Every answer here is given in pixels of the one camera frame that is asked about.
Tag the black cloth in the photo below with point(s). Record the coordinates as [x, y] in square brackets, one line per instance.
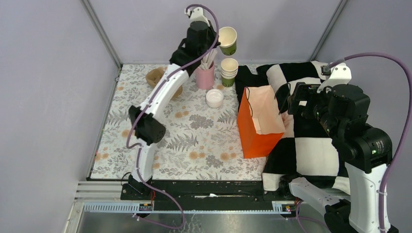
[245, 78]

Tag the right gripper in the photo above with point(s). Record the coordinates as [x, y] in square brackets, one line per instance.
[302, 91]

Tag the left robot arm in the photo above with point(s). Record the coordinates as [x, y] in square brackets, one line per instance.
[146, 130]

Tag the black white checkered pillow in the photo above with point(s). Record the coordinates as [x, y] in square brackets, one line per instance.
[305, 147]

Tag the green paper cup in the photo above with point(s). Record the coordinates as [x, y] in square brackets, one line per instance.
[228, 40]

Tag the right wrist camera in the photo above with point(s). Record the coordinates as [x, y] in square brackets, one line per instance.
[340, 74]

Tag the brown pulp cup carrier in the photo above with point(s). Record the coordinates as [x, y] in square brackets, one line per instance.
[154, 76]

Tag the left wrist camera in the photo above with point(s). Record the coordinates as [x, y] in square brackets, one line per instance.
[197, 14]

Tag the stack of paper cups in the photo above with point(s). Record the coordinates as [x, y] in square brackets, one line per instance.
[229, 69]

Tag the pink straw holder cup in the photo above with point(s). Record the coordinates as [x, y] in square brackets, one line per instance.
[205, 79]

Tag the stack of white lids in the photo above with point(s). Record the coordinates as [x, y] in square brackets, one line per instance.
[214, 98]

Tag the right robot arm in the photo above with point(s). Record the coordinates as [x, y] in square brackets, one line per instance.
[341, 110]

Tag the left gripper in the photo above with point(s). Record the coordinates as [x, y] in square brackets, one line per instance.
[213, 34]

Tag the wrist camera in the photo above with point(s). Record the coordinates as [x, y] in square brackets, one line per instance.
[197, 14]
[340, 74]

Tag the orange paper bag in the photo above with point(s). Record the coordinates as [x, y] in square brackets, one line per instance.
[259, 122]

